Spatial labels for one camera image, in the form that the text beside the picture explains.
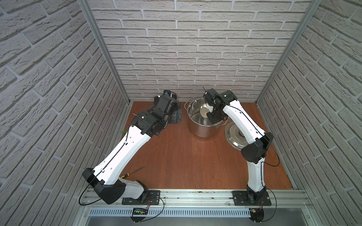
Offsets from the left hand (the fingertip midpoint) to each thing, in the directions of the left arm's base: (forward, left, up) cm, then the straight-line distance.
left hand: (167, 108), depth 70 cm
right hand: (+2, -29, -12) cm, 31 cm away
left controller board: (-41, +15, -37) cm, 57 cm away
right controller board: (-43, -46, -33) cm, 72 cm away
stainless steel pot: (+2, -18, -18) cm, 25 cm away
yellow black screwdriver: (-23, +24, -34) cm, 47 cm away
